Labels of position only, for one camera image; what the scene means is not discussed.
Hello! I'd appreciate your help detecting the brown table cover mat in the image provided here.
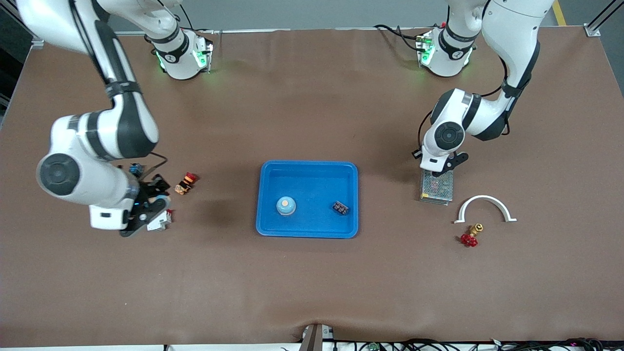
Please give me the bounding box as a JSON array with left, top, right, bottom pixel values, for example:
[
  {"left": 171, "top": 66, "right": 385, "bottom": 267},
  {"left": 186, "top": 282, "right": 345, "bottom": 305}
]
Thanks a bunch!
[{"left": 0, "top": 27, "right": 624, "bottom": 348}]

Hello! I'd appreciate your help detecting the black base cable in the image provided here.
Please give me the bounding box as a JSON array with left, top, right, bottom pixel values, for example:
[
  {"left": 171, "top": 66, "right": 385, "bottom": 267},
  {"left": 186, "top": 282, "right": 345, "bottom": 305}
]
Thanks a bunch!
[{"left": 373, "top": 23, "right": 426, "bottom": 52}]

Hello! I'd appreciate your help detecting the white circuit breaker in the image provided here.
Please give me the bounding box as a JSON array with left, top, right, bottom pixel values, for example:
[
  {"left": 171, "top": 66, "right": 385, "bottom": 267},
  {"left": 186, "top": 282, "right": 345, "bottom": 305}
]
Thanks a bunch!
[{"left": 146, "top": 209, "right": 173, "bottom": 232}]

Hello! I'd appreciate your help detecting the white arch pipe clamp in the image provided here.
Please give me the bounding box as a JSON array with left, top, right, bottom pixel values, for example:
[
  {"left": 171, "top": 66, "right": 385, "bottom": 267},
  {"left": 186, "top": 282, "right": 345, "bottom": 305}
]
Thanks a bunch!
[{"left": 454, "top": 195, "right": 517, "bottom": 224}]

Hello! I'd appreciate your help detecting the blue plastic tray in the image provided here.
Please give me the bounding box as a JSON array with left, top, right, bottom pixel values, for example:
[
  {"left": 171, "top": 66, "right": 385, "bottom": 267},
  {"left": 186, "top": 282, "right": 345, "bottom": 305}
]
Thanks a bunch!
[{"left": 256, "top": 161, "right": 359, "bottom": 239}]

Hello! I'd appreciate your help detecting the metal bracket at table edge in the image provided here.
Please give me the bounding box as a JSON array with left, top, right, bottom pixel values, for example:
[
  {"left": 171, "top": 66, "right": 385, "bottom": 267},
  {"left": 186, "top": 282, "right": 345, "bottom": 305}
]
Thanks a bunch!
[{"left": 298, "top": 324, "right": 335, "bottom": 351}]

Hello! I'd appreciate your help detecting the yellow and red button switch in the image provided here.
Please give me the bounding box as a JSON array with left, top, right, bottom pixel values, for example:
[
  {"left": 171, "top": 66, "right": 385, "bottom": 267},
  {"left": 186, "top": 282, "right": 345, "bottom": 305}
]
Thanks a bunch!
[{"left": 175, "top": 173, "right": 198, "bottom": 195}]

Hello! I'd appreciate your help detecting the black cable bundle along edge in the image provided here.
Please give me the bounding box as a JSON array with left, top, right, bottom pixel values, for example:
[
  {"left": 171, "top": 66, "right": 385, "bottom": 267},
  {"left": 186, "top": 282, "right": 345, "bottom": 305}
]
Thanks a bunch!
[{"left": 334, "top": 337, "right": 624, "bottom": 351}]

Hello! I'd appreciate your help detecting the metal mesh power supply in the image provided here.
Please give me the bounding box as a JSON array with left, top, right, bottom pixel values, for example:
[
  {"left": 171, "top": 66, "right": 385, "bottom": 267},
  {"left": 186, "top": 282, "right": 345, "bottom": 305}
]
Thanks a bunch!
[{"left": 420, "top": 168, "right": 454, "bottom": 206}]

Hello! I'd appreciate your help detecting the brass valve with red handle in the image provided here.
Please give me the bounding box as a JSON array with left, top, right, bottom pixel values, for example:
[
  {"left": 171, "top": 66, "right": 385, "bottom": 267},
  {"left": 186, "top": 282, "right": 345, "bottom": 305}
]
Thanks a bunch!
[{"left": 460, "top": 224, "right": 484, "bottom": 248}]

